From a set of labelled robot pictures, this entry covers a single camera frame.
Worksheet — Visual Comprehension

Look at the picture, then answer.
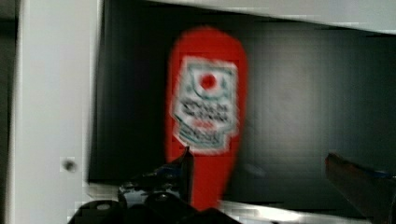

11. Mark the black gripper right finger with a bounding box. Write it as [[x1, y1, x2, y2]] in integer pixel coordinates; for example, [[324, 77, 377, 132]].
[[325, 153, 396, 224]]

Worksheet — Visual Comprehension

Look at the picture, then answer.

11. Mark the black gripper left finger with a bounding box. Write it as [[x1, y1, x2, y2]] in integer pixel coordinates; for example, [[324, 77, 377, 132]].
[[118, 147, 194, 206]]

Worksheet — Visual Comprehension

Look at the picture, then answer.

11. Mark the red ketchup bottle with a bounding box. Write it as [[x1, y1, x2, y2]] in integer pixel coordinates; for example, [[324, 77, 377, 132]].
[[165, 26, 248, 210]]

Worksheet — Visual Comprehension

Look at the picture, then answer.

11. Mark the silver toaster oven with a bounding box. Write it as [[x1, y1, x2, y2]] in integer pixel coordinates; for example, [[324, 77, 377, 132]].
[[5, 0, 395, 224]]

